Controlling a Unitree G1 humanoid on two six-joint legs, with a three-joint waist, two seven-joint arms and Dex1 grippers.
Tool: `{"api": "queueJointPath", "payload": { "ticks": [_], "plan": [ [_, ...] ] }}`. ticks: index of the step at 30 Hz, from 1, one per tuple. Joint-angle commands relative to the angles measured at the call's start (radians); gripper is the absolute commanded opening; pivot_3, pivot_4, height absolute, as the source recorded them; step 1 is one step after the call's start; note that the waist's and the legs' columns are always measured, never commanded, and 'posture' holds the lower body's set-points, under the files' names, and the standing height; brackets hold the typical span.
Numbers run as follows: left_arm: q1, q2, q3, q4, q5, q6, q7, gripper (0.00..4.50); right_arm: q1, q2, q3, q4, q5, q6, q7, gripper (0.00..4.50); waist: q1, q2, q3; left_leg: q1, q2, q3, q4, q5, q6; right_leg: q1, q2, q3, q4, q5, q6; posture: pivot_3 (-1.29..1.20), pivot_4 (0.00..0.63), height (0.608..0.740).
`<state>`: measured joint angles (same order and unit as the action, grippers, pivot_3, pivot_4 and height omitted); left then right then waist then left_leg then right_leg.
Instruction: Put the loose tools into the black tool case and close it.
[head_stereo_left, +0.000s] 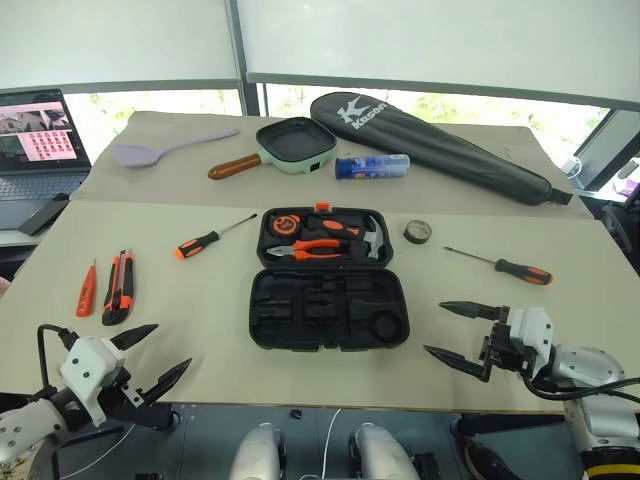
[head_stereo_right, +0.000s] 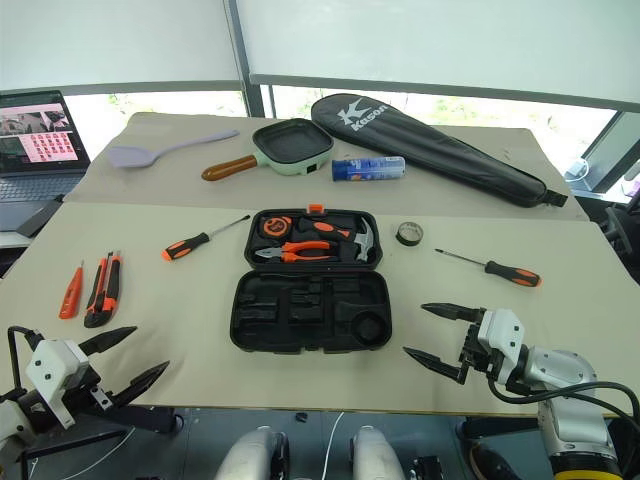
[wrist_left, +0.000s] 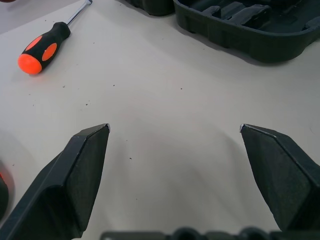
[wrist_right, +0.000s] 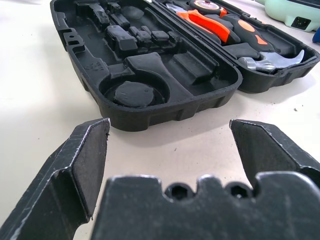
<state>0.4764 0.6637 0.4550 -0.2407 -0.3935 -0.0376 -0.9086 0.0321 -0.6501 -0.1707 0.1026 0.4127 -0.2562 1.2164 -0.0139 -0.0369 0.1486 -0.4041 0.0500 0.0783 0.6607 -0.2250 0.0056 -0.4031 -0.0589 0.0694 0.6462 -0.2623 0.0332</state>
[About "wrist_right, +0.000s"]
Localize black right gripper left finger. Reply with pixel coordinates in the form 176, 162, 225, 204
0, 118, 111, 240

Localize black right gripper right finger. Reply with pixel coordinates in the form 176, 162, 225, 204
229, 118, 320, 187

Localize black tool case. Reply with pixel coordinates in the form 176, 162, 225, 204
49, 0, 318, 132

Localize mint green electric pan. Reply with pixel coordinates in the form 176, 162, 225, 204
253, 0, 320, 33

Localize orange black tape measure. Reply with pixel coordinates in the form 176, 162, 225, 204
188, 0, 228, 18

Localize claw hammer black orange handle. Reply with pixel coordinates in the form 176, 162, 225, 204
221, 13, 306, 75

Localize orange handled pliers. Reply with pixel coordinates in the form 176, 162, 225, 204
163, 1, 242, 46

